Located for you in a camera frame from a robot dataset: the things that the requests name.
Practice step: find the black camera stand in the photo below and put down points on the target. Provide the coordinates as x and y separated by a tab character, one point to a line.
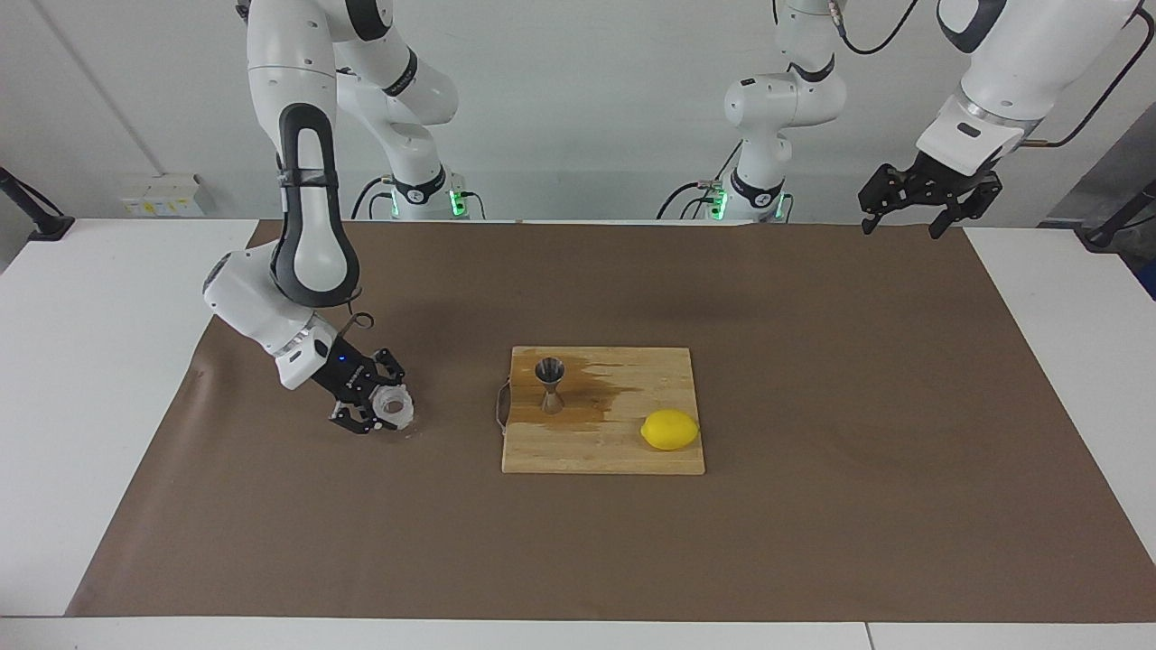
1106	235
50	224

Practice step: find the steel double jigger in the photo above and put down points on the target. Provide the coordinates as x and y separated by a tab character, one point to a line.
550	372

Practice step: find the blue object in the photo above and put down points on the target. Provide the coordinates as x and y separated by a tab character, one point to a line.
1150	280

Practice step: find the yellowed wall socket box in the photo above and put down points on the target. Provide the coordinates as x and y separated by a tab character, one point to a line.
163	194

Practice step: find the dark grey panel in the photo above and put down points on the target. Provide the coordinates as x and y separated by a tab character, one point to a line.
1124	149

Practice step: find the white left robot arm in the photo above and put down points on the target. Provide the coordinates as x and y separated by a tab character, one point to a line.
1020	72

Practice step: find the yellow lemon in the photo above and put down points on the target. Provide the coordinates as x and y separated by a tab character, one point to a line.
669	430

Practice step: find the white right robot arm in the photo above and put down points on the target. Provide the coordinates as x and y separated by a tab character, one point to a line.
312	244

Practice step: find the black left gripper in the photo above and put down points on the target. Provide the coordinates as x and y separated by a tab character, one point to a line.
948	185

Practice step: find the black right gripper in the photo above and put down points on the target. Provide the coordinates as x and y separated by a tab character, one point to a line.
348	375

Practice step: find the brown paper table mat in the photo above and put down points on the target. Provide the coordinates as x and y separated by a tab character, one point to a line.
813	542

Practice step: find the wooden cutting board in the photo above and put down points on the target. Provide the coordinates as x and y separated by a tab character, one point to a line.
614	451

